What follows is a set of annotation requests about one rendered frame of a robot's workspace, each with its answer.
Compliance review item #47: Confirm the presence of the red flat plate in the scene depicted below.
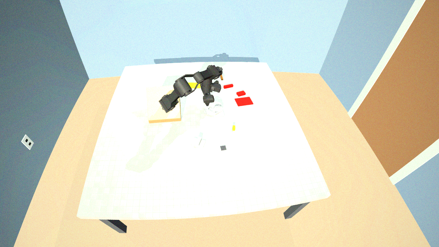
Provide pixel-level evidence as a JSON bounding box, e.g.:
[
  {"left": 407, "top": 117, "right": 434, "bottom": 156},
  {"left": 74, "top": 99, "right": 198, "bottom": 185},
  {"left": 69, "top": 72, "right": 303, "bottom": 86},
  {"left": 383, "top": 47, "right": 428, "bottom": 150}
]
[{"left": 235, "top": 97, "right": 253, "bottom": 106}]

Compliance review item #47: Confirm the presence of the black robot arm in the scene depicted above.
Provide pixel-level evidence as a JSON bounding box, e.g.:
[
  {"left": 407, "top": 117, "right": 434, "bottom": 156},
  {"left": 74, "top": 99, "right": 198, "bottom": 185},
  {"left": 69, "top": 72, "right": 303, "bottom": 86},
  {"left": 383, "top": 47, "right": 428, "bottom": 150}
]
[{"left": 159, "top": 65, "right": 223, "bottom": 113}]

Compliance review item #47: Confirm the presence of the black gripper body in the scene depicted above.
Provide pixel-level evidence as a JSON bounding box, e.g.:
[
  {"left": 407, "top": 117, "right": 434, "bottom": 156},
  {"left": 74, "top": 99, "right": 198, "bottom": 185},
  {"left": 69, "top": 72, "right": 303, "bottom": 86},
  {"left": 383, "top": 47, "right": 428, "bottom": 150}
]
[{"left": 200, "top": 82, "right": 214, "bottom": 103}]

